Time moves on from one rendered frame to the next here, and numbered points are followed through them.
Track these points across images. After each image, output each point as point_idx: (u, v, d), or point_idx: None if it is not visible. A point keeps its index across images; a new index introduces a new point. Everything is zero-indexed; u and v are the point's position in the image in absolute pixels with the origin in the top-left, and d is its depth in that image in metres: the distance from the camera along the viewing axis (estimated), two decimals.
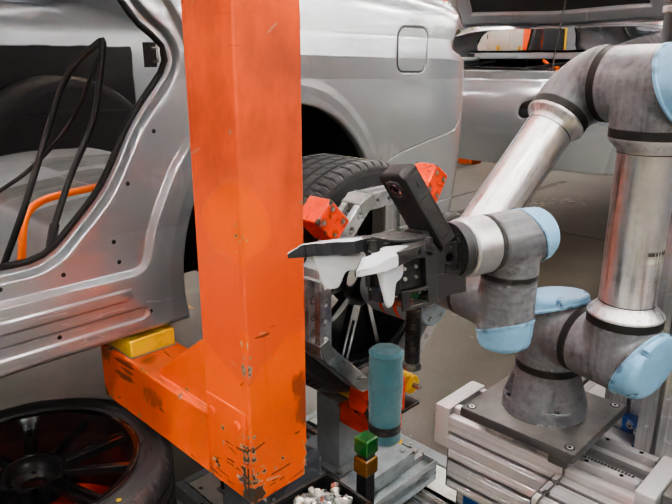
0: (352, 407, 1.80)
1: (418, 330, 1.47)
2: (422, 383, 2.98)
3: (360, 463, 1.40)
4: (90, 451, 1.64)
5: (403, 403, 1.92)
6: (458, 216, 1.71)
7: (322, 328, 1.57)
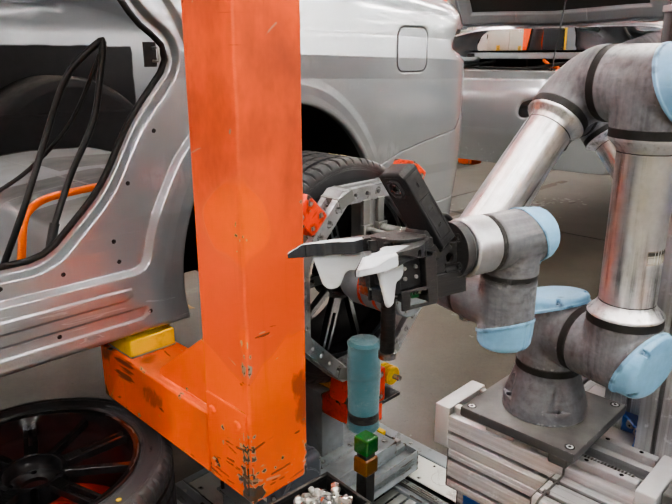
0: (333, 397, 1.85)
1: (392, 320, 1.52)
2: (422, 383, 2.98)
3: (360, 463, 1.40)
4: (90, 451, 1.64)
5: (384, 394, 1.97)
6: None
7: None
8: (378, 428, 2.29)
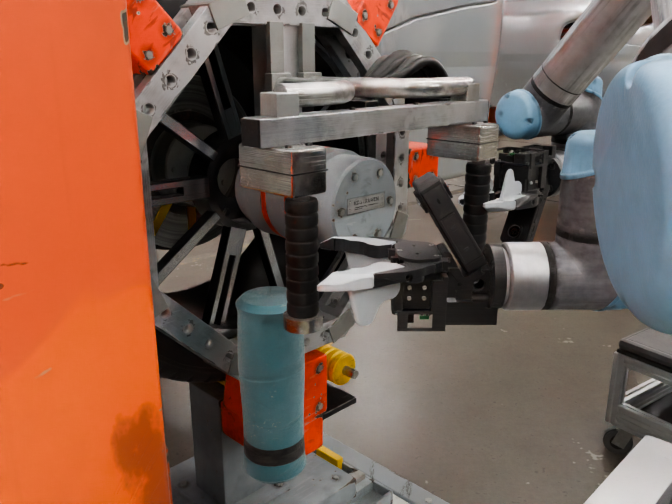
0: (230, 408, 1.02)
1: (310, 243, 0.68)
2: (440, 397, 2.05)
3: None
4: None
5: (328, 402, 1.13)
6: (413, 56, 0.93)
7: None
8: (332, 454, 1.46)
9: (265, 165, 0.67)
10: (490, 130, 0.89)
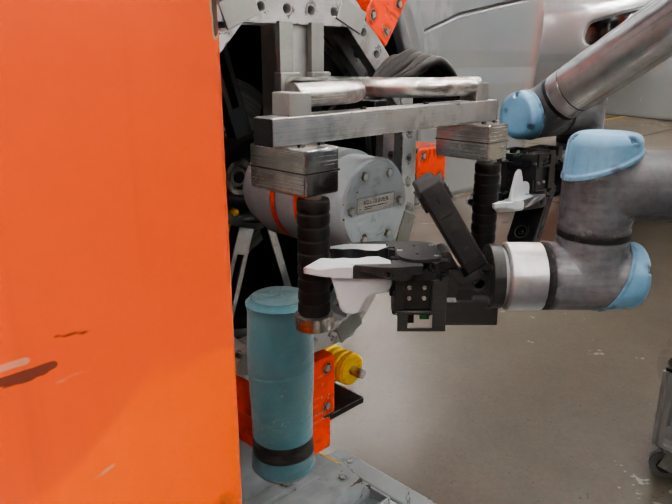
0: (238, 408, 1.02)
1: (322, 243, 0.68)
2: (471, 414, 1.95)
3: None
4: None
5: (335, 402, 1.13)
6: (422, 56, 0.93)
7: None
8: (328, 459, 1.43)
9: (277, 164, 0.67)
10: (499, 130, 0.89)
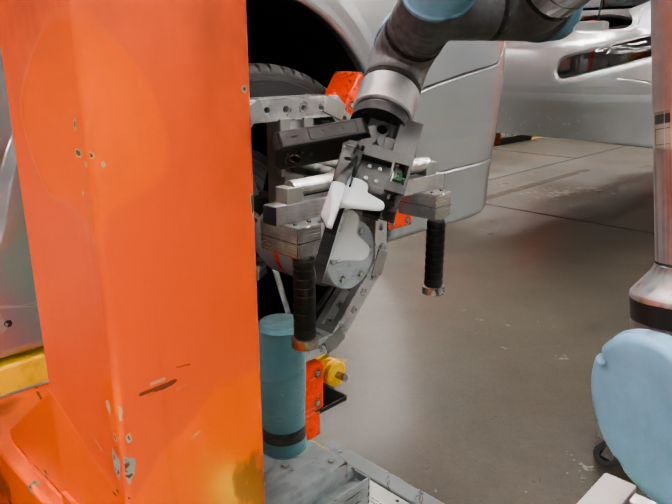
0: None
1: (310, 289, 0.99)
2: (446, 412, 2.26)
3: None
4: None
5: (324, 400, 1.44)
6: None
7: None
8: (320, 447, 1.74)
9: (279, 235, 0.98)
10: (444, 197, 1.20)
